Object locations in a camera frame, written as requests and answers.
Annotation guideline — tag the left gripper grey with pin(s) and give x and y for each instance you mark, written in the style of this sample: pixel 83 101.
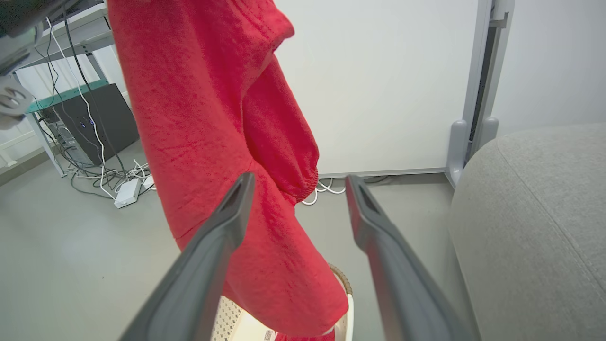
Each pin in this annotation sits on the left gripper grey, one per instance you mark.
pixel 14 33

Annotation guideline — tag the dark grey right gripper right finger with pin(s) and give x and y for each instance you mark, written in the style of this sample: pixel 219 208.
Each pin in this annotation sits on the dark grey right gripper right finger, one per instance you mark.
pixel 402 289

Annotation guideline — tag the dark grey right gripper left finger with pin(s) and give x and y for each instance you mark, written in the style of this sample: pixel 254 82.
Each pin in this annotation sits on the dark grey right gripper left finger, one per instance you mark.
pixel 199 274

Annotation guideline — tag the red garment with white sleeves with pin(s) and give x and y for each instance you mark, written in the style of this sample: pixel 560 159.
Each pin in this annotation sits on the red garment with white sleeves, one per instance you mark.
pixel 303 337

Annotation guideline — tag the plain red garment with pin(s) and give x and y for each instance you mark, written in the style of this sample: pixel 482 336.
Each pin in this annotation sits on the plain red garment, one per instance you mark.
pixel 199 118

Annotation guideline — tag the cream perforated laundry basket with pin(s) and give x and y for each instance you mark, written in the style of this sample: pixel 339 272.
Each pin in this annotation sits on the cream perforated laundry basket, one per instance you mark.
pixel 236 327

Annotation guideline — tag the white power adapter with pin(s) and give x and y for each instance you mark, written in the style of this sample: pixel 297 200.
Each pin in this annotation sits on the white power adapter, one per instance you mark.
pixel 127 193

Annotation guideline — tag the black computer tower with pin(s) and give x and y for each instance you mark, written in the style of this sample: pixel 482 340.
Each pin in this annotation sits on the black computer tower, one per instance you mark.
pixel 111 118

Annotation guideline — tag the grey fabric sofa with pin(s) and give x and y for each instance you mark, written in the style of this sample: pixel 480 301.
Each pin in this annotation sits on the grey fabric sofa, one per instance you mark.
pixel 535 227

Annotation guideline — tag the white partition panel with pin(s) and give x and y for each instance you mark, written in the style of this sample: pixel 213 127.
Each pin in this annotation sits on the white partition panel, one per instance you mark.
pixel 554 61
pixel 378 85

